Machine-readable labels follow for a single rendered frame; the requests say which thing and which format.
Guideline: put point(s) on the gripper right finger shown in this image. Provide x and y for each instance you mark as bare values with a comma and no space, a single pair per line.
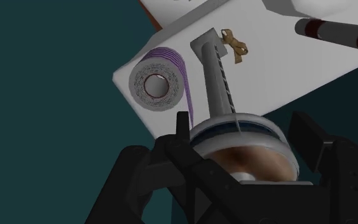
349,173

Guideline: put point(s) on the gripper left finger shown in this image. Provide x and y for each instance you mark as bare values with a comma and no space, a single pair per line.
183,127

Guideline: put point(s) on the grey pole with square end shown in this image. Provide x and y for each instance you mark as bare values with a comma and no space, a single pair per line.
212,86

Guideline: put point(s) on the toilet paper roll purple stripes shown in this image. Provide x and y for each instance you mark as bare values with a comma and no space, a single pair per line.
141,93

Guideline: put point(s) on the gold ribbon bow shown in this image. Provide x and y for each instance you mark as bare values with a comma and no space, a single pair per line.
232,39

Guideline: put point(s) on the white toilet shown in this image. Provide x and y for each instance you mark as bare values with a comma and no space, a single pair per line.
274,77

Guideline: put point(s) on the white panel with orange edge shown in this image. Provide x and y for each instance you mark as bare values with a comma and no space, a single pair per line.
172,9

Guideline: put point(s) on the grey cylinder dark red bands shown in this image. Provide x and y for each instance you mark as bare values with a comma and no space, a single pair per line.
336,32

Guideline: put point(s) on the white rounded object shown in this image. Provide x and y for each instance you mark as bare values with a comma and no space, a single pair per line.
318,7

